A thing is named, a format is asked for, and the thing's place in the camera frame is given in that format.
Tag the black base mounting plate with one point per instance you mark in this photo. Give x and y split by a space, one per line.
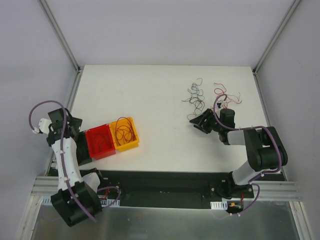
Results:
174 190

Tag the black plastic bin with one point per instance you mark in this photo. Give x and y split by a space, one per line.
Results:
82 151

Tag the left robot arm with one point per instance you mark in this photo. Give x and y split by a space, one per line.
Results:
76 199

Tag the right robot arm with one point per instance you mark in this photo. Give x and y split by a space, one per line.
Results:
265 151

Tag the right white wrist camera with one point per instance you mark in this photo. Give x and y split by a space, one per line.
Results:
222 104

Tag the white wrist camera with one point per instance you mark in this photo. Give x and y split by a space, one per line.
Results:
222 104
43 127

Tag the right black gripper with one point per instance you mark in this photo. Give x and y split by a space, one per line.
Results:
207 121

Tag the aluminium frame post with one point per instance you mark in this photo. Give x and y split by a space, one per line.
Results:
59 34
293 7

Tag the yellow plastic bin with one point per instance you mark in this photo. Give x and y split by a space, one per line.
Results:
124 134

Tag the aluminium front rail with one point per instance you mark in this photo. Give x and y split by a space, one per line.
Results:
283 191

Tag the right aluminium frame post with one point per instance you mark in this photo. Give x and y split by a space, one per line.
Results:
293 7

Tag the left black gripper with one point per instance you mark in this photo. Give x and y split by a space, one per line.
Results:
81 149

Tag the left aluminium frame post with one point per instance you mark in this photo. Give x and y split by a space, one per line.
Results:
59 34

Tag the red plastic bin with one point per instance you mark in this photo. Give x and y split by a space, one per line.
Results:
100 142

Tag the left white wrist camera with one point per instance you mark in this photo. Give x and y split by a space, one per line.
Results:
43 127

